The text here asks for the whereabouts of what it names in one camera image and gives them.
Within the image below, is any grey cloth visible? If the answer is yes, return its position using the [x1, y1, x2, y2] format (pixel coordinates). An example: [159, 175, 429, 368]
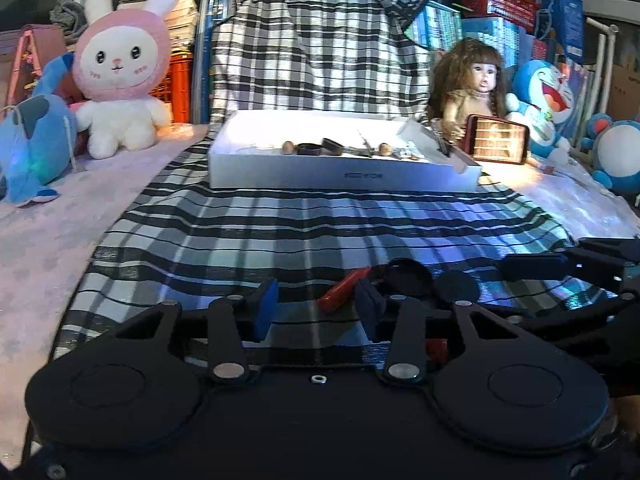
[50, 0, 88, 36]

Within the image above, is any red plastic basket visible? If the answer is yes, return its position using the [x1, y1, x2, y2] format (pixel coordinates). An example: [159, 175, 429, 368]
[459, 0, 543, 23]

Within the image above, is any brown cardboard box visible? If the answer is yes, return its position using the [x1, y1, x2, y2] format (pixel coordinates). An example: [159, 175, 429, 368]
[607, 60, 640, 121]

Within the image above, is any pink rabbit plush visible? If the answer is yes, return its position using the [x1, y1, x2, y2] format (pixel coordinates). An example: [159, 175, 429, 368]
[72, 0, 186, 160]

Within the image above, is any row of blue books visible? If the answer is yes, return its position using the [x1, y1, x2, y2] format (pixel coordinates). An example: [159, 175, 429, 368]
[192, 0, 238, 123]

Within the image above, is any black white plaid cloth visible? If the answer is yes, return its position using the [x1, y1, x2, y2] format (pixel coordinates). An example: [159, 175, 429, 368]
[52, 0, 621, 361]

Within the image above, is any blue cardboard box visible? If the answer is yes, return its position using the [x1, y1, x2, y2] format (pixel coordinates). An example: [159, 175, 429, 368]
[535, 0, 586, 61]

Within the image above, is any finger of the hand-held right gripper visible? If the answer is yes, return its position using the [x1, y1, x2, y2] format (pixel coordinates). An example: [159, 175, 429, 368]
[505, 292, 640, 343]
[500, 237, 640, 291]

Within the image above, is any blue plush toy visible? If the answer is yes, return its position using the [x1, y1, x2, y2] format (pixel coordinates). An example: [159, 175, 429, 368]
[0, 52, 78, 208]

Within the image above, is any row of teal books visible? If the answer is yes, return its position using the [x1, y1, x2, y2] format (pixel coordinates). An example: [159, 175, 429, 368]
[405, 0, 601, 91]

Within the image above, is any white pipe rack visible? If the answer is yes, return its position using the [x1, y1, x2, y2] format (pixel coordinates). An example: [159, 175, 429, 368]
[585, 17, 622, 117]

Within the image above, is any blue cat plush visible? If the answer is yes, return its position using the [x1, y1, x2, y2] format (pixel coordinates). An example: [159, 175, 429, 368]
[585, 112, 640, 208]
[505, 59, 588, 161]

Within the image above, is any white cardboard box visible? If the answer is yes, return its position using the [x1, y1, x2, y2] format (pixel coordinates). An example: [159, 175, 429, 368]
[207, 110, 483, 193]

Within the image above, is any red-handled tool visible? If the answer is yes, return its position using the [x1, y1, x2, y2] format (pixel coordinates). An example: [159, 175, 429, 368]
[317, 266, 373, 313]

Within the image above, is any black round lid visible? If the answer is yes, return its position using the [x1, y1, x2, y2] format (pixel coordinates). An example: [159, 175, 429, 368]
[434, 270, 482, 306]
[377, 258, 433, 297]

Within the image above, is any long-haired doll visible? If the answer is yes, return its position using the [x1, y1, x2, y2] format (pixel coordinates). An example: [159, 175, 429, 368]
[427, 37, 511, 153]

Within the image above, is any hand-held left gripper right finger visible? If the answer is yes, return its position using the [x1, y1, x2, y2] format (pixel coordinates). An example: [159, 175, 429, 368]
[354, 277, 527, 385]

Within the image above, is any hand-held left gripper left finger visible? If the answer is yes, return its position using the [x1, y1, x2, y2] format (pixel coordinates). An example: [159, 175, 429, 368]
[112, 280, 279, 385]

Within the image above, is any pink toy house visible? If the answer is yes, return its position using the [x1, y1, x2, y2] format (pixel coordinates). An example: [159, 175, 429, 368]
[5, 25, 81, 111]

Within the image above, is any stack of pale books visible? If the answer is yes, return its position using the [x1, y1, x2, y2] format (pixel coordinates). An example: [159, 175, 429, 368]
[117, 0, 211, 53]

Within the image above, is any red plastic crate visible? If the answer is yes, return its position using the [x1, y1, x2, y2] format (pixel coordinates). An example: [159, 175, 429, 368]
[150, 51, 196, 123]

